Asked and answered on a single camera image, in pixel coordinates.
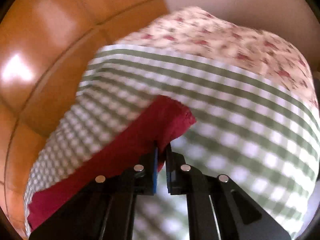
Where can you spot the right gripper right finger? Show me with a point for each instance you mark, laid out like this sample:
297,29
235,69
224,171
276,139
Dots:
217,207

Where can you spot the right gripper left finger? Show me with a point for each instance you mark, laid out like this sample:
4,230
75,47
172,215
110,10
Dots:
104,210

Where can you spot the red cloth garment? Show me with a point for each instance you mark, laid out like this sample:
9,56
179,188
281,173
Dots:
164,120

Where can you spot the green white checkered bedsheet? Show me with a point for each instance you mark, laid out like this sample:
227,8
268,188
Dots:
261,134

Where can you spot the floral pillow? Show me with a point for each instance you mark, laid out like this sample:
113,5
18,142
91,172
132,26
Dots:
192,30

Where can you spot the wooden wardrobe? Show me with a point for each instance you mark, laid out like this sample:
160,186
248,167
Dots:
45,47

